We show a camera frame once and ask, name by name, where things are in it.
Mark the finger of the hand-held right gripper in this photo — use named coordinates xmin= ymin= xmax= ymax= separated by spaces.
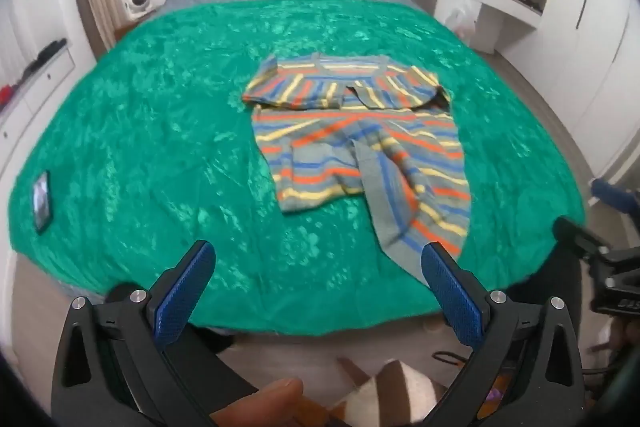
xmin=552 ymin=216 xmax=612 ymax=260
xmin=590 ymin=178 xmax=640 ymax=214

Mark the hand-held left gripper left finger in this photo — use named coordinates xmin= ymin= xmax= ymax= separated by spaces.
xmin=51 ymin=239 xmax=261 ymax=427

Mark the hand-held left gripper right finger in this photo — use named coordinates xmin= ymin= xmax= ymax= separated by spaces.
xmin=421 ymin=242 xmax=586 ymax=427

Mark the striped knit sweater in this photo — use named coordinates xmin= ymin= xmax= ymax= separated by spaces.
xmin=241 ymin=53 xmax=472 ymax=280

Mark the dark clothes pile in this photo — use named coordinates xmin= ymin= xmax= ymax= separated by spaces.
xmin=22 ymin=38 xmax=68 ymax=78

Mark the person's left hand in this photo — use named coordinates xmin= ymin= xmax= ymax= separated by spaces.
xmin=209 ymin=378 xmax=305 ymax=427

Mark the brown and white cloth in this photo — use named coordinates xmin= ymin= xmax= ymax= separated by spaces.
xmin=332 ymin=357 xmax=451 ymax=427

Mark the green floral blanket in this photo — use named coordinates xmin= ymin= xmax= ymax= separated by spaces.
xmin=6 ymin=0 xmax=586 ymax=337

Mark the white wardrobe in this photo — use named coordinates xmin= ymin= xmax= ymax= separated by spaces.
xmin=500 ymin=0 xmax=640 ymax=180

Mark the black smartphone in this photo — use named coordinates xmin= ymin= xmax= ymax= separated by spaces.
xmin=31 ymin=171 xmax=53 ymax=235

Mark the white desk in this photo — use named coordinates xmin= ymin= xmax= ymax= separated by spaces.
xmin=410 ymin=0 xmax=543 ymax=55

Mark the clear plastic bag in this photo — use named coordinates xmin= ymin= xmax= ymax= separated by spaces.
xmin=445 ymin=0 xmax=476 ymax=38

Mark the white drawer cabinet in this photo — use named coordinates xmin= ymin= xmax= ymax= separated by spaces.
xmin=0 ymin=39 xmax=76 ymax=168

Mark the black cable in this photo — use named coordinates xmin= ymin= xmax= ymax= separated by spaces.
xmin=432 ymin=351 xmax=471 ymax=366

